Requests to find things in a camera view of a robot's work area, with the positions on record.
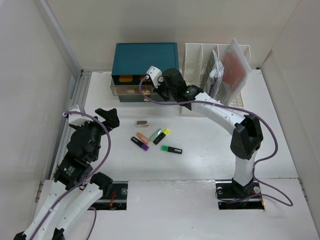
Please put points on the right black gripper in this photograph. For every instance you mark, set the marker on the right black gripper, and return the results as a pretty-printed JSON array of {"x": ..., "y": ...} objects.
[{"x": 158, "y": 90}]

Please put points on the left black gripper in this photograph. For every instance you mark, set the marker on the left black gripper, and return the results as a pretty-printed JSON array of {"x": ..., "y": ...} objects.
[{"x": 112, "y": 120}]

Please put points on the teal drawer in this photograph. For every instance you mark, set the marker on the teal drawer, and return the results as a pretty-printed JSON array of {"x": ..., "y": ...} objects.
[
  {"x": 132, "y": 89},
  {"x": 138, "y": 98}
]

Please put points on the grey spiral setup guide booklet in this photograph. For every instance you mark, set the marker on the grey spiral setup guide booklet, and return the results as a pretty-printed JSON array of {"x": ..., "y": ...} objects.
[{"x": 213, "y": 75}]

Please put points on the clear zip pouch red card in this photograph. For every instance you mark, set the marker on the clear zip pouch red card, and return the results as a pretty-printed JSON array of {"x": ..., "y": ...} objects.
[{"x": 235, "y": 60}]

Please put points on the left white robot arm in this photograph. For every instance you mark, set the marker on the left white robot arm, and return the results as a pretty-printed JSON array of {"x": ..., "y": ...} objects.
[{"x": 76, "y": 184}]

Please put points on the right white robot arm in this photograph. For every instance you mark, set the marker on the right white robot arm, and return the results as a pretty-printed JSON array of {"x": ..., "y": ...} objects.
[{"x": 245, "y": 129}]

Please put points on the orange highlighter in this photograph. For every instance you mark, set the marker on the orange highlighter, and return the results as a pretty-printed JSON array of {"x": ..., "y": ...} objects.
[{"x": 143, "y": 138}]

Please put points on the mint green highlighter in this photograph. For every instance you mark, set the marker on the mint green highlighter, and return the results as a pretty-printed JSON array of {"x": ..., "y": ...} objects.
[{"x": 155, "y": 134}]

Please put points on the yellow black highlighter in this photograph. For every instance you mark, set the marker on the yellow black highlighter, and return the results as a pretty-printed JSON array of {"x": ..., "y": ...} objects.
[{"x": 161, "y": 136}]

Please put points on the purple black highlighter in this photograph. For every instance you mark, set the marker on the purple black highlighter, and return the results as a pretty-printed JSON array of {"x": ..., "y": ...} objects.
[{"x": 139, "y": 143}]

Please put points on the white four-slot file rack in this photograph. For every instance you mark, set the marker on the white four-slot file rack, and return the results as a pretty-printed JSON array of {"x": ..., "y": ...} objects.
[{"x": 195, "y": 59}]

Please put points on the teal desktop drawer cabinet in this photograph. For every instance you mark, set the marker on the teal desktop drawer cabinet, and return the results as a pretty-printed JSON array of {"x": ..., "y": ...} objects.
[{"x": 132, "y": 60}]

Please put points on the green black highlighter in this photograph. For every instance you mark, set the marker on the green black highlighter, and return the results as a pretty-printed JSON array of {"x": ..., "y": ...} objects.
[{"x": 170, "y": 149}]

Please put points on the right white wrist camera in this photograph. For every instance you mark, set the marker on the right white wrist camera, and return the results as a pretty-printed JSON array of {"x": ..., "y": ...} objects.
[{"x": 155, "y": 75}]

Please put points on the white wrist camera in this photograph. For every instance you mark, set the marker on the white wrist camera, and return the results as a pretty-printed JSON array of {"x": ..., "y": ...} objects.
[
  {"x": 155, "y": 75},
  {"x": 75, "y": 119}
]

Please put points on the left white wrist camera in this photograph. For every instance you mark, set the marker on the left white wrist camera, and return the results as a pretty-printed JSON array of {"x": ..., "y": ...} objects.
[{"x": 75, "y": 119}]

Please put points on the aluminium rail frame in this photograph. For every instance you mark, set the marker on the aluminium rail frame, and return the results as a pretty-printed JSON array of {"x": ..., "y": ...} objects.
[{"x": 79, "y": 97}]

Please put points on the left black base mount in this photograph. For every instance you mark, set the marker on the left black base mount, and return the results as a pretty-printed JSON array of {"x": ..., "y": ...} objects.
[{"x": 116, "y": 200}]

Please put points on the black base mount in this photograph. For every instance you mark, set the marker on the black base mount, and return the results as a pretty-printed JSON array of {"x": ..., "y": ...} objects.
[
  {"x": 233, "y": 196},
  {"x": 116, "y": 200}
]

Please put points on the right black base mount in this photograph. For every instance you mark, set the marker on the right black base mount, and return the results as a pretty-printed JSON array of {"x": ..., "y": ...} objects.
[{"x": 233, "y": 196}]

